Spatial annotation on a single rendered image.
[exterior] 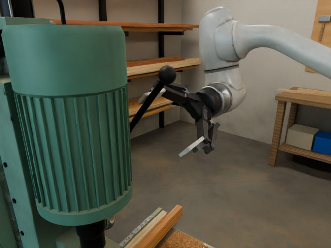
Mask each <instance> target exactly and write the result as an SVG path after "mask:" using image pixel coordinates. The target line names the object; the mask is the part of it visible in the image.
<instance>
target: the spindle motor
mask: <svg viewBox="0 0 331 248"><path fill-rule="evenodd" d="M1 36H2V41H3V46H4V50H5V55H6V60H7V65H8V70H9V75H10V79H11V84H12V89H13V90H14V97H15V102H16V107H17V112H18V116H19V121H20V126H21V131H22V135H23V140H24V145H25V150H26V155H27V159H28V164H29V169H30V174H31V179H32V184H33V189H34V194H35V200H36V205H37V210H38V212H39V214H40V215H41V216H42V217H43V218H44V219H45V220H47V221H49V222H51V223H54V224H58V225H64V226H79V225H86V224H91V223H95V222H98V221H101V220H104V219H106V218H109V217H111V216H112V215H114V214H116V213H117V212H119V211H120V210H122V209H123V208H124V207H125V206H126V205H127V204H128V202H129V201H130V199H131V197H132V193H133V188H132V164H131V145H130V126H129V107H128V87H127V64H126V45H125V34H124V32H123V30H122V28H121V26H110V25H78V24H23V25H4V28H3V31H2V34H1Z"/></svg>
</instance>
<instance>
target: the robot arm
mask: <svg viewBox="0 0 331 248"><path fill-rule="evenodd" d="M259 47H267V48H271V49H274V50H276V51H278V52H280V53H282V54H284V55H286V56H288V57H290V58H292V59H293V60H295V61H297V62H299V63H301V64H303V65H305V66H307V67H309V68H310V69H312V70H314V71H316V72H318V73H320V74H321V75H323V76H325V77H327V78H329V79H331V48H329V47H327V46H325V45H323V44H320V43H318V42H316V41H313V40H311V39H309V38H307V37H304V36H302V35H300V34H298V33H295V32H293V31H290V30H288V29H285V28H282V27H278V26H274V25H246V24H244V23H242V22H241V21H240V20H238V21H236V20H234V15H233V14H232V13H231V12H230V11H229V10H228V9H227V8H224V7H216V8H214V9H211V10H209V11H207V12H206V13H205V14H204V15H203V17H202V18H201V20H200V23H199V51H200V57H201V62H202V65H203V69H204V71H205V72H204V75H205V86H204V87H202V88H201V89H200V90H199V91H198V92H196V93H189V91H188V90H187V88H188V85H187V84H179V83H176V82H173V83H171V84H165V85H164V87H163V88H162V89H161V91H160V92H159V94H158V95H157V97H156V98H155V99H158V98H160V97H164V98H166V99H168V100H171V101H173V102H176V103H178V104H179V106H181V107H183V108H185V109H186V111H187V112H188V113H189V114H190V115H191V117H192V118H193V119H195V126H196V127H197V141H195V142H194V143H192V144H191V145H190V146H188V147H187V148H186V149H184V150H183V151H182V152H181V153H180V154H179V156H180V157H182V156H183V155H185V154H186V153H187V152H189V151H190V150H192V151H193V152H194V153H197V152H198V151H199V150H200V149H204V152H205V153H206V154H209V153H210V152H211V151H213V150H214V149H215V148H216V140H217V131H218V128H219V126H220V124H219V123H218V122H216V123H215V122H213V121H212V119H211V118H215V117H218V116H219V115H221V114H223V113H227V112H230V111H232V110H234V109H235V108H236V107H238V106H239V105H240V104H241V103H242V102H243V100H244V99H245V97H246V93H247V89H246V85H245V83H244V81H243V79H242V76H241V73H240V69H239V60H241V59H243V58H245V57H246V56H247V54H248V53H249V52H250V51H251V50H253V49H255V48H259ZM158 81H159V78H158V79H157V80H156V81H155V83H154V84H153V85H152V87H153V88H154V87H155V86H156V84H157V83H158ZM153 88H151V89H150V91H149V92H147V93H144V95H143V96H142V97H141V98H140V100H139V101H138V104H143V103H144V102H145V100H146V99H147V97H148V96H149V94H150V93H151V91H152V90H153ZM155 99H154V100H155ZM207 123H208V127H207Z"/></svg>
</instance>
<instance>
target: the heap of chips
mask: <svg viewBox="0 0 331 248"><path fill-rule="evenodd" d="M160 248H210V247H208V246H206V245H204V244H203V243H202V242H201V241H199V240H197V239H195V238H193V237H191V236H189V235H187V234H184V233H182V232H177V231H174V232H173V233H172V234H171V236H170V237H169V238H168V239H167V240H166V241H165V243H164V244H163V245H162V246H161V247H160Z"/></svg>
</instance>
